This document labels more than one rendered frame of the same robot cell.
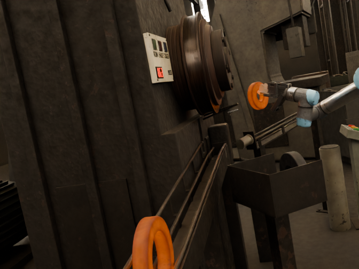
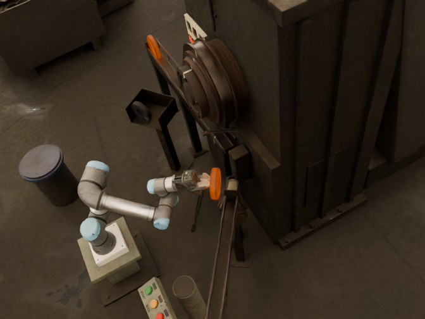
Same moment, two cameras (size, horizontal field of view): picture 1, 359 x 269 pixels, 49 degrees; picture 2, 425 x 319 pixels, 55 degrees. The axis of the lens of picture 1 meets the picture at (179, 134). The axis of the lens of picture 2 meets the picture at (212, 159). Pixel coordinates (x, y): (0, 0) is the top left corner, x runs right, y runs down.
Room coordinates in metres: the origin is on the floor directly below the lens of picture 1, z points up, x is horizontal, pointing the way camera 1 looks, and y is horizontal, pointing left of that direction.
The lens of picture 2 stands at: (3.22, -1.05, 2.56)
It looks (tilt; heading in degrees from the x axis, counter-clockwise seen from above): 52 degrees down; 149
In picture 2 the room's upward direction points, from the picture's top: 13 degrees counter-clockwise
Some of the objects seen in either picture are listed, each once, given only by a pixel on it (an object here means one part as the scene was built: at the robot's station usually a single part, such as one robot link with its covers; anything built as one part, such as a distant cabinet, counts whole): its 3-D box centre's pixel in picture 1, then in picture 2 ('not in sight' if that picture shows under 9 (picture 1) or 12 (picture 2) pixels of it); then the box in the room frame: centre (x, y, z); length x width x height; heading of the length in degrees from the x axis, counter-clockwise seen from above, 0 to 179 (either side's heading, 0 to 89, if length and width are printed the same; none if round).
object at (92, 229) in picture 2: not in sight; (93, 230); (1.72, -1.05, 0.52); 0.13 x 0.12 x 0.14; 129
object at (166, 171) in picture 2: (287, 261); (162, 138); (1.33, -0.29, 0.36); 0.26 x 0.20 x 0.72; 21
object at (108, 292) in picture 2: not in sight; (116, 258); (1.73, -1.05, 0.13); 0.40 x 0.40 x 0.26; 77
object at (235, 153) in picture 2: (221, 146); (241, 164); (2.10, -0.21, 0.68); 0.11 x 0.08 x 0.24; 76
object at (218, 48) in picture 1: (223, 60); (191, 92); (1.85, -0.26, 1.11); 0.28 x 0.06 x 0.28; 166
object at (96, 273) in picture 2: not in sight; (109, 249); (1.73, -1.05, 0.28); 0.32 x 0.32 x 0.04; 77
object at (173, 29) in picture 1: (185, 68); (222, 78); (1.89, -0.09, 1.11); 0.47 x 0.10 x 0.47; 166
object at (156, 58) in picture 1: (160, 59); (197, 38); (1.57, 0.02, 1.15); 0.26 x 0.02 x 0.18; 166
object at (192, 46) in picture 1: (202, 64); (209, 85); (1.87, -0.17, 1.11); 0.47 x 0.06 x 0.47; 166
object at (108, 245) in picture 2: not in sight; (101, 240); (1.73, -1.05, 0.40); 0.15 x 0.15 x 0.10
